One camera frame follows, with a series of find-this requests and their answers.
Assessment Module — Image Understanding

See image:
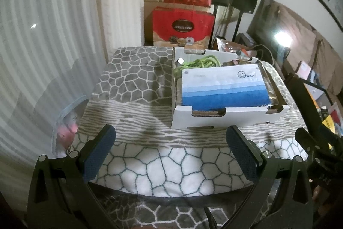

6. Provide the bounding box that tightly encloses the red Collection gift box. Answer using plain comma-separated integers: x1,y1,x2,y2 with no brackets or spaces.
152,7,215,48

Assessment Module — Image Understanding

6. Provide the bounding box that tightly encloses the white curtain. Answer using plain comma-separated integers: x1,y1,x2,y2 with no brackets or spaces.
0,0,145,165

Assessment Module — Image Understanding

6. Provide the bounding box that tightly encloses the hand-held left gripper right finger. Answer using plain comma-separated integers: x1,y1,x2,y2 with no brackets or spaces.
225,126,314,229

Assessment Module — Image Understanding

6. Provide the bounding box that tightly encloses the yellow and black packet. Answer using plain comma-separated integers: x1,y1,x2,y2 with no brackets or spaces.
322,114,335,133

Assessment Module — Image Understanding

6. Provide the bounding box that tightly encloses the grey device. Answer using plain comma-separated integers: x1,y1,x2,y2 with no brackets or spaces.
237,33,255,45

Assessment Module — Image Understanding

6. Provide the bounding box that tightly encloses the white charging cable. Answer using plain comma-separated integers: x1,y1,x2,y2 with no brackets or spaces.
253,44,275,64

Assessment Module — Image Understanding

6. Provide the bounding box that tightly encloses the grey and white patterned blanket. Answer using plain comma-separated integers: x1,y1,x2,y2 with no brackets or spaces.
67,46,308,229

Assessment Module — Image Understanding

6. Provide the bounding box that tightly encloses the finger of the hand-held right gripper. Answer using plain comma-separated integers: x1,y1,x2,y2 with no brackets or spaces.
285,72,335,144
296,127,330,157

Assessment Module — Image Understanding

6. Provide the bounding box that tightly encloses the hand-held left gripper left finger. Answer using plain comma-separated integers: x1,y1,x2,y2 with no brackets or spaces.
27,124,118,229

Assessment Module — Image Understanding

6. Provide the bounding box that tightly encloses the translucent storage bag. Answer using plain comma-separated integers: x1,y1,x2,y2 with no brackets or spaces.
52,95,89,157

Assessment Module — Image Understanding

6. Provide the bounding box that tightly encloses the clear plastic bag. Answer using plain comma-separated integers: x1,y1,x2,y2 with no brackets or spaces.
216,37,242,54

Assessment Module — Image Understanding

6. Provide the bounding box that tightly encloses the white and blue packet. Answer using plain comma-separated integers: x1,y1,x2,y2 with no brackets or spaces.
181,64,271,107

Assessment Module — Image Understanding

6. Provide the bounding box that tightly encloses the black speaker stand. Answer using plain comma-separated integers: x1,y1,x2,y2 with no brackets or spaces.
218,6,226,36
233,13,243,42

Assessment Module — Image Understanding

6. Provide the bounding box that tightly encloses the brown sofa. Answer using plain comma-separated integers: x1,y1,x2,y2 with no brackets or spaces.
247,0,343,101

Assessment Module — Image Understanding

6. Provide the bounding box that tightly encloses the large brown cushion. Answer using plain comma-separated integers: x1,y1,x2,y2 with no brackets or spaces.
276,6,318,58

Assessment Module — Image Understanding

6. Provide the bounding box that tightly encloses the green rope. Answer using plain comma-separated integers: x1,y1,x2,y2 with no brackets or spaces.
174,55,221,76

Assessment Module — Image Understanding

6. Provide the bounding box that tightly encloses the small pink box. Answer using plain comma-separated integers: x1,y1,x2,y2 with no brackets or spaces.
296,61,313,79

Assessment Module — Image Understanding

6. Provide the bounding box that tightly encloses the black cable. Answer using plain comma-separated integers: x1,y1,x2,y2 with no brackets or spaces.
204,206,219,229

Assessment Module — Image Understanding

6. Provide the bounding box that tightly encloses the black box lamp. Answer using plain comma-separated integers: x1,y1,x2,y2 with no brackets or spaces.
273,30,291,58

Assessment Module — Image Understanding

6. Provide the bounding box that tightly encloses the white cardboard box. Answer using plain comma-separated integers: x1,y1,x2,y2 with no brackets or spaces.
171,47,291,130

